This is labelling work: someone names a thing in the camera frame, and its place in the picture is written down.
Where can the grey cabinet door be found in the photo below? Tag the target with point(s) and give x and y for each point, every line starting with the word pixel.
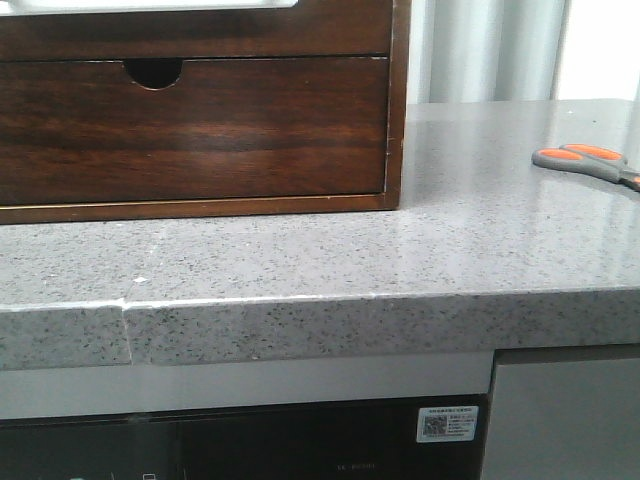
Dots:
pixel 564 413

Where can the white tray on cabinet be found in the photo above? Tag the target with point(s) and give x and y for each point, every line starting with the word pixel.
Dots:
pixel 12 8

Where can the white curtain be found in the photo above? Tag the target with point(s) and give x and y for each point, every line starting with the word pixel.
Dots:
pixel 480 51

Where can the dark wooden drawer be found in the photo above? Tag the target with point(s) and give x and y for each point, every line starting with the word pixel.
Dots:
pixel 85 132

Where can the dark wooden drawer cabinet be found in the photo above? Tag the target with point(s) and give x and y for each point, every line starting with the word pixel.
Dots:
pixel 153 45

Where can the white QR code sticker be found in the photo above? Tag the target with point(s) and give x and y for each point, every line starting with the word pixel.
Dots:
pixel 447 424

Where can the black built-in appliance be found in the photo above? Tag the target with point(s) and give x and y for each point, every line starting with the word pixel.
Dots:
pixel 367 439

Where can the grey orange scissors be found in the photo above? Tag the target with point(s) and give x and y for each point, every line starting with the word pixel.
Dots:
pixel 589 160

